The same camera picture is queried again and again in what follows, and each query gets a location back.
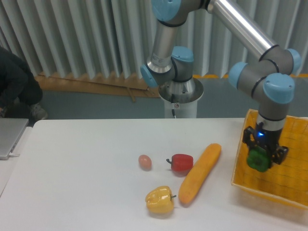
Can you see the green bell pepper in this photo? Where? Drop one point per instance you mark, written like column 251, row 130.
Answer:
column 258, row 159

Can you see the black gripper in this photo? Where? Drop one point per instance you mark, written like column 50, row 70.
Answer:
column 268, row 140

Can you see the yellow woven basket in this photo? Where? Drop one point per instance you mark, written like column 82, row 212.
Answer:
column 286, row 183

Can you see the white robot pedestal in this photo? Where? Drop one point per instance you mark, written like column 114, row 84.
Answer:
column 181, row 98

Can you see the yellow bell pepper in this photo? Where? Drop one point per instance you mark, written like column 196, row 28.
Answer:
column 160, row 200

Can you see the brown egg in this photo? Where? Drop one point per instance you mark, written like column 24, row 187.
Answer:
column 145, row 161

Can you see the red bell pepper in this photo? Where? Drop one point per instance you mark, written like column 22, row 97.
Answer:
column 180, row 162

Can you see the silver laptop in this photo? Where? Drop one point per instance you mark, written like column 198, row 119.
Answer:
column 11, row 130

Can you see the long orange baguette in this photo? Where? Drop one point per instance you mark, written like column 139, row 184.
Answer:
column 194, row 180

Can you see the brown cardboard sheet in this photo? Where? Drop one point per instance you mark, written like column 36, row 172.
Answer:
column 132, row 86

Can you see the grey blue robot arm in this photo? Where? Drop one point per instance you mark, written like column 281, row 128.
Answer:
column 269, row 82

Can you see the person in dark clothes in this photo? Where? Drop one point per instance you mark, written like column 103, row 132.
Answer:
column 19, row 91

